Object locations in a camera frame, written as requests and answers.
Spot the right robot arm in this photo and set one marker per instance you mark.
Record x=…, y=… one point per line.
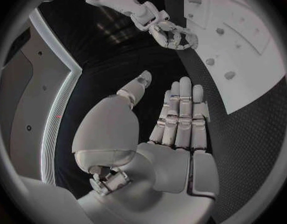
x=124, y=4

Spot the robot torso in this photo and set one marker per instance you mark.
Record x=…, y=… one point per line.
x=29, y=97

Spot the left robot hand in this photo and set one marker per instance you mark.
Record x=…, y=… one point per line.
x=171, y=164

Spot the grey peg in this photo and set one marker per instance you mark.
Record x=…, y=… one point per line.
x=190, y=15
x=220, y=31
x=210, y=61
x=229, y=75

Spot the white task board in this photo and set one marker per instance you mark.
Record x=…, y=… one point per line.
x=251, y=69

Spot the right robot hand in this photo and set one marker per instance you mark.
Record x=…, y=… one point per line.
x=164, y=39

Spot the grey block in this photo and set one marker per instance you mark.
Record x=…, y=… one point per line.
x=195, y=1

